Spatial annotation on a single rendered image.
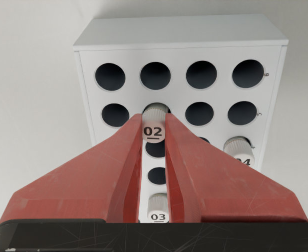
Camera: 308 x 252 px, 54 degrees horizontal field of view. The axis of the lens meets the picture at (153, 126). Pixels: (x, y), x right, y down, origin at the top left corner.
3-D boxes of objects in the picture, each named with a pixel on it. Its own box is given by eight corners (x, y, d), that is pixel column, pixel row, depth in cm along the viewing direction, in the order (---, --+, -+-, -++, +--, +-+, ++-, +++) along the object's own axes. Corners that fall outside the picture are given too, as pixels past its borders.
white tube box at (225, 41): (234, 192, 22) (246, 239, 18) (118, 193, 22) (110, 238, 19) (263, 12, 15) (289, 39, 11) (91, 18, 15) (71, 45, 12)
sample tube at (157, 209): (170, 167, 20) (170, 225, 16) (151, 168, 20) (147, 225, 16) (169, 153, 19) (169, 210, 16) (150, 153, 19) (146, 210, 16)
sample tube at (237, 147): (233, 119, 18) (252, 174, 14) (212, 118, 18) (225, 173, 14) (237, 101, 17) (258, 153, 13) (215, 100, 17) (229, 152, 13)
